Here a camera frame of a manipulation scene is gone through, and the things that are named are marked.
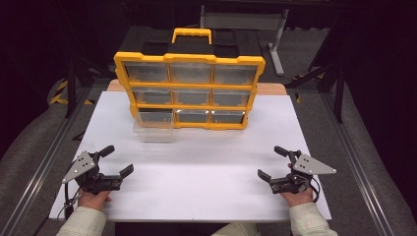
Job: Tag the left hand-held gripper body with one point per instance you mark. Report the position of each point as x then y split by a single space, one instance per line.
88 177

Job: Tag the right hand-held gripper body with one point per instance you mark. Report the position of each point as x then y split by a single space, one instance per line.
300 173

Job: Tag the person's left hand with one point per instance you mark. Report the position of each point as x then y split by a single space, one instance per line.
94 199

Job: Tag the person's right hand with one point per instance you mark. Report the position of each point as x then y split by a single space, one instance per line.
296 197

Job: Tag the pulled-out clear plastic drawer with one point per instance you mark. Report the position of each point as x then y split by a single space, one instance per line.
154 126

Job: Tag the yellow black floor tape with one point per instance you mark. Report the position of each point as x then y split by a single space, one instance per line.
59 95

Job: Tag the black tripod stand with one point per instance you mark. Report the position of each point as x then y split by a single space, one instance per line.
71 85
339 88

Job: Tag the set of closed clear drawers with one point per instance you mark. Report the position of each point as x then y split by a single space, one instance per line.
191 84

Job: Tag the grey metal stand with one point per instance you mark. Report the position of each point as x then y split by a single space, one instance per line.
277 42

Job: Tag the yellow black drawer organizer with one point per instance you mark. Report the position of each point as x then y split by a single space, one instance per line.
188 57

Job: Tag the aluminium rail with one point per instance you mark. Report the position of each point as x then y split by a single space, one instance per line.
39 173
360 170

